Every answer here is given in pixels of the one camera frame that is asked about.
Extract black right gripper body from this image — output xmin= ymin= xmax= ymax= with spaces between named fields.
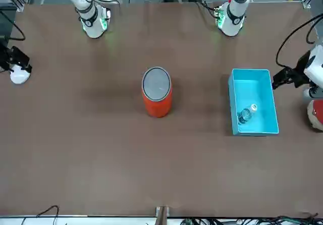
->
xmin=0 ymin=42 xmax=16 ymax=71

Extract white desk lamp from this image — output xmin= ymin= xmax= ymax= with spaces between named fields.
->
xmin=10 ymin=64 xmax=33 ymax=85

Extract white and red round object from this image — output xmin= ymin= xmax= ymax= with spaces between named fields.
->
xmin=306 ymin=99 xmax=323 ymax=131

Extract aluminium camera post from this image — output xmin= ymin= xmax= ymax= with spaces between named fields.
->
xmin=154 ymin=205 xmax=170 ymax=225

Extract black arm base cable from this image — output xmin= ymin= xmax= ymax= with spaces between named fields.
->
xmin=199 ymin=0 xmax=221 ymax=19

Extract tangled black cables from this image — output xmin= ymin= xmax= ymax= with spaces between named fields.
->
xmin=181 ymin=211 xmax=323 ymax=225

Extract black adapter cable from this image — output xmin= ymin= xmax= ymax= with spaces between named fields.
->
xmin=36 ymin=205 xmax=61 ymax=222

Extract black looped cable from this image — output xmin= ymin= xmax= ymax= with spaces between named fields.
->
xmin=306 ymin=18 xmax=323 ymax=45

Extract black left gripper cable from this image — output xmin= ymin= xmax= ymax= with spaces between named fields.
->
xmin=275 ymin=14 xmax=323 ymax=69

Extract clear water bottle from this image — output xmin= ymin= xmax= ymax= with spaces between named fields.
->
xmin=237 ymin=103 xmax=259 ymax=125

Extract grey round bin lid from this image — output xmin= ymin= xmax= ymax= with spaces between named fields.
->
xmin=142 ymin=67 xmax=171 ymax=101

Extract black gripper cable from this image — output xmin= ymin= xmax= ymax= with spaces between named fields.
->
xmin=275 ymin=14 xmax=323 ymax=69
xmin=0 ymin=9 xmax=26 ymax=42

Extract orange cylindrical bin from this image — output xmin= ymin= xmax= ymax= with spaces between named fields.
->
xmin=141 ymin=67 xmax=174 ymax=118

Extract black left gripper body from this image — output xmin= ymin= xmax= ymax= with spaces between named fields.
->
xmin=286 ymin=67 xmax=310 ymax=89

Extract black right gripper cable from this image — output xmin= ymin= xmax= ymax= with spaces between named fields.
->
xmin=0 ymin=9 xmax=26 ymax=42

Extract blue plastic tray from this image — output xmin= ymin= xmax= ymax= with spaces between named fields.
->
xmin=228 ymin=68 xmax=280 ymax=137

